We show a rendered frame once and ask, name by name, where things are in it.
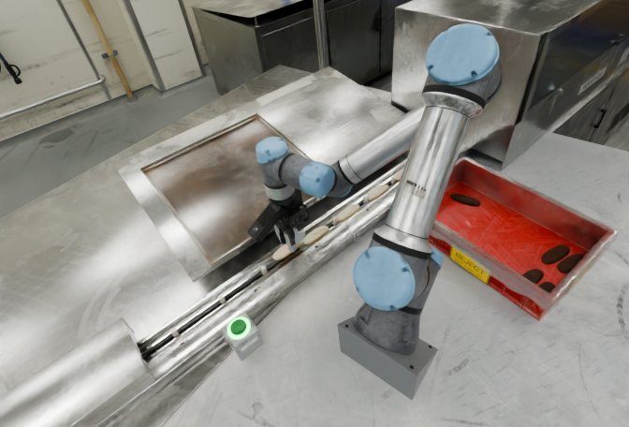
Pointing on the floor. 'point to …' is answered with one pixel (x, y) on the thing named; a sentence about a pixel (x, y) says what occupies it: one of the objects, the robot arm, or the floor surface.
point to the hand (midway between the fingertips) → (285, 245)
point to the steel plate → (118, 263)
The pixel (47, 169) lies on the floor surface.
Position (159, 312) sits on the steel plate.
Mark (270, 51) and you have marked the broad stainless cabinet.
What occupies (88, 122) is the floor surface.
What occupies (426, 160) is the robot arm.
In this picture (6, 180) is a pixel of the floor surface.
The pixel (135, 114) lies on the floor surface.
